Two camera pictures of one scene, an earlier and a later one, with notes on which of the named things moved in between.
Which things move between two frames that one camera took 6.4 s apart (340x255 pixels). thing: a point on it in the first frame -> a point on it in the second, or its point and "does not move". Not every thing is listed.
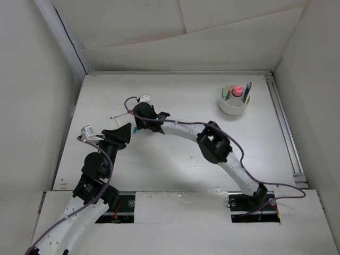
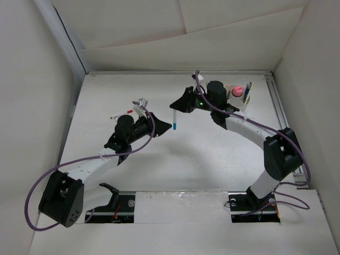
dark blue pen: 247,90 does not move
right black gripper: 141,123 -> 185,103
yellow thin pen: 249,93 does not move
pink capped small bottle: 237,91 does not move
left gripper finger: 117,132 -> 161,126
